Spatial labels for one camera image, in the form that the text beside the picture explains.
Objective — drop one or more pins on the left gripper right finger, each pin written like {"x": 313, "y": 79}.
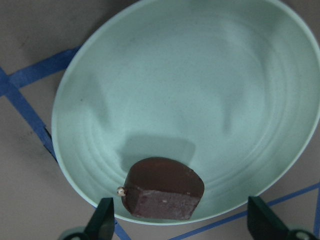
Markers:
{"x": 264, "y": 224}

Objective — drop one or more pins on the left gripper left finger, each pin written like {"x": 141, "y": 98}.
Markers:
{"x": 101, "y": 225}

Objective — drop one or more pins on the brown chocolate bun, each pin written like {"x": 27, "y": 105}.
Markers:
{"x": 161, "y": 188}

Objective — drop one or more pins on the mint green plate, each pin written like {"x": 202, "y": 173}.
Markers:
{"x": 230, "y": 88}

